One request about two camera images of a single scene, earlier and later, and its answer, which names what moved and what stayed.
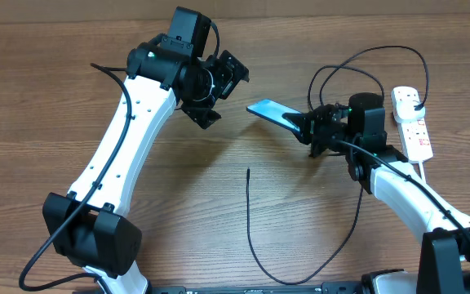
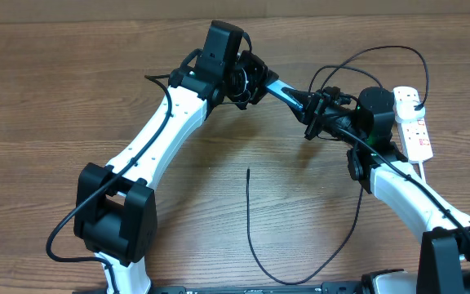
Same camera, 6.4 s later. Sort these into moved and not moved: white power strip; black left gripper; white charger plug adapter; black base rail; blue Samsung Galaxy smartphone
Moved: blue Samsung Galaxy smartphone; black left gripper
Not moved: white charger plug adapter; black base rail; white power strip
